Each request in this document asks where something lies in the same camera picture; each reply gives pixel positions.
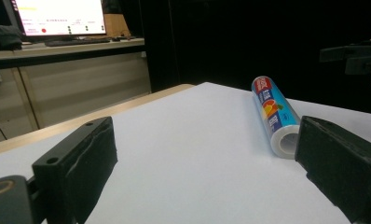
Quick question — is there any computer monitor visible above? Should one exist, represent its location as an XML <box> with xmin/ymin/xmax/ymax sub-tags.
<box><xmin>2</xmin><ymin>0</ymin><xmax>108</xmax><ymax>41</ymax></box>

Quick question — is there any beige desk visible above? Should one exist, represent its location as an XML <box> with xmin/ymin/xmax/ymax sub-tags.
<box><xmin>0</xmin><ymin>37</ymin><xmax>152</xmax><ymax>146</ymax></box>

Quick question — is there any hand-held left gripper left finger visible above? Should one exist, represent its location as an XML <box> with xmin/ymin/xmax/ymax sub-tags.
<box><xmin>32</xmin><ymin>116</ymin><xmax>118</xmax><ymax>224</ymax></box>

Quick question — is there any brown cardboard box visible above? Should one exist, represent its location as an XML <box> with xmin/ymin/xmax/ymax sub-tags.
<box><xmin>103</xmin><ymin>13</ymin><xmax>131</xmax><ymax>38</ymax></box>

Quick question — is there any dark cloth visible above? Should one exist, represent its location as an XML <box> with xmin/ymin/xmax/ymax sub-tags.
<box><xmin>0</xmin><ymin>23</ymin><xmax>23</xmax><ymax>52</ymax></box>

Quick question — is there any black keyboard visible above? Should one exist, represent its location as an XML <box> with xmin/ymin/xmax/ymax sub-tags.
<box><xmin>45</xmin><ymin>37</ymin><xmax>111</xmax><ymax>48</ymax></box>

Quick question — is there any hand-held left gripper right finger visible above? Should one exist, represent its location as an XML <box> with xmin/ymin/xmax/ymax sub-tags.
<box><xmin>295</xmin><ymin>115</ymin><xmax>371</xmax><ymax>224</ymax></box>

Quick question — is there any blue plastic wrap roll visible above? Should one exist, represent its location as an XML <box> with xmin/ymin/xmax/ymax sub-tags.
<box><xmin>251</xmin><ymin>75</ymin><xmax>301</xmax><ymax>160</ymax></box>

